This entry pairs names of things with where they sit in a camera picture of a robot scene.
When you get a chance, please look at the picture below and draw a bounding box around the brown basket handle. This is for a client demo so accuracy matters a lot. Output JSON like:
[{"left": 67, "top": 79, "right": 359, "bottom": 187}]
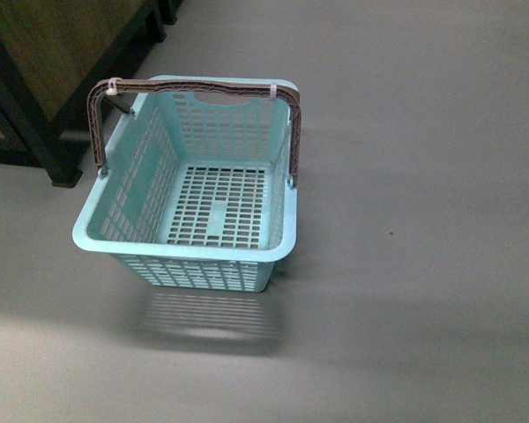
[{"left": 86, "top": 76, "right": 302, "bottom": 186}]

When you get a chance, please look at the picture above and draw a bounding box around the light blue plastic basket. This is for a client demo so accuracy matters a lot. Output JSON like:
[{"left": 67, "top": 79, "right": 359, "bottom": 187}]
[{"left": 72, "top": 92, "right": 297, "bottom": 293}]

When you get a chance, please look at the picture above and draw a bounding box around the dark wooden display stand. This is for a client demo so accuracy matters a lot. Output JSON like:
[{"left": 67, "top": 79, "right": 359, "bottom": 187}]
[{"left": 0, "top": 1, "right": 181, "bottom": 188}]

